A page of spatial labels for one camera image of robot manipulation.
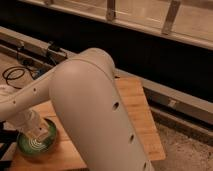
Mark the blue device on floor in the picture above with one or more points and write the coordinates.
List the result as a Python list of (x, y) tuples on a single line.
[(39, 73)]

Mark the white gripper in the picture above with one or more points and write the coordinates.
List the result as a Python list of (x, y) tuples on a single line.
[(30, 123)]

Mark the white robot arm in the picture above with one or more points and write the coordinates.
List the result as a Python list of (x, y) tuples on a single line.
[(85, 98)]

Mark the green ceramic bowl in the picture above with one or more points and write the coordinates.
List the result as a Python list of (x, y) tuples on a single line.
[(34, 148)]

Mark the metal window frame rail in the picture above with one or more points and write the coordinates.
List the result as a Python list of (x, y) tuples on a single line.
[(187, 21)]

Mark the small white bottle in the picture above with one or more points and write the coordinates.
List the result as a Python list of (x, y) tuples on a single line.
[(40, 137)]

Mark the black power adapter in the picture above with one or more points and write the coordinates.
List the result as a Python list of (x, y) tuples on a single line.
[(52, 47)]

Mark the black object at left edge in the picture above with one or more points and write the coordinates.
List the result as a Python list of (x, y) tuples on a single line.
[(8, 145)]

